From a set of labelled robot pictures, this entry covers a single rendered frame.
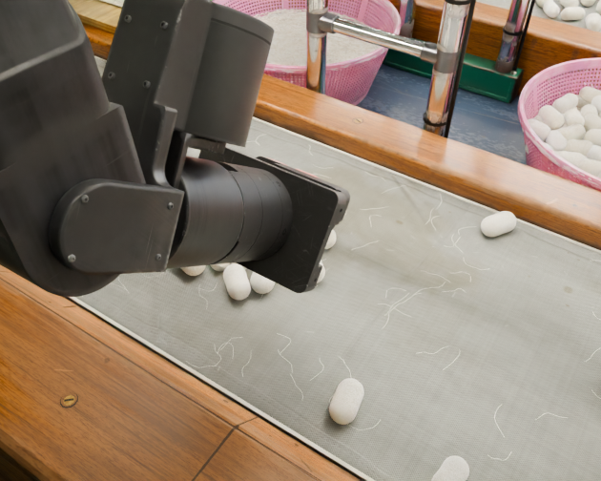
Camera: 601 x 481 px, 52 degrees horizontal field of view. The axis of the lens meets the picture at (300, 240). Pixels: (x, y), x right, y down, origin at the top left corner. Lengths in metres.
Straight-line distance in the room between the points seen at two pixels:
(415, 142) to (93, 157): 0.46
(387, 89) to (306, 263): 0.57
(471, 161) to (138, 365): 0.37
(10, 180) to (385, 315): 0.36
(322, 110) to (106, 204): 0.48
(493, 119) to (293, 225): 0.54
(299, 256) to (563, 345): 0.25
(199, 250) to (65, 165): 0.09
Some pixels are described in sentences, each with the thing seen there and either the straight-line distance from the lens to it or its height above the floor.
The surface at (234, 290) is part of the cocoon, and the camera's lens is 0.50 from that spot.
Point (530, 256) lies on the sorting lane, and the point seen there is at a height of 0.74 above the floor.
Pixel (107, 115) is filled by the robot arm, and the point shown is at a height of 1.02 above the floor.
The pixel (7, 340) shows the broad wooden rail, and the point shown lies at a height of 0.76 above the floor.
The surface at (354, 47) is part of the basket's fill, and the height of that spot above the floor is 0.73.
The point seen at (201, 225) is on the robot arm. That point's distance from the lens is 0.29.
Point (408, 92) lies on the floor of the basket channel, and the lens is 0.90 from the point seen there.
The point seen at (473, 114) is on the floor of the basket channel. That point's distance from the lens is 0.87.
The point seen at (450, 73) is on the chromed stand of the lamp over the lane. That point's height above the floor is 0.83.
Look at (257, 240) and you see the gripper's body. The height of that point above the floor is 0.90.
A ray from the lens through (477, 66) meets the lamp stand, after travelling 0.90.
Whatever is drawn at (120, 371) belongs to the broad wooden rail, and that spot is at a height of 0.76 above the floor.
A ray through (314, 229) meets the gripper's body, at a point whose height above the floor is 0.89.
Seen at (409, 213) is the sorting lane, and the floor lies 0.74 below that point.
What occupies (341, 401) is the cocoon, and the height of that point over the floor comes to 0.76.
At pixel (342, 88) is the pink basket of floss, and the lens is 0.80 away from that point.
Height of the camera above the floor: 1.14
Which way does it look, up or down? 45 degrees down
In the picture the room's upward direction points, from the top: straight up
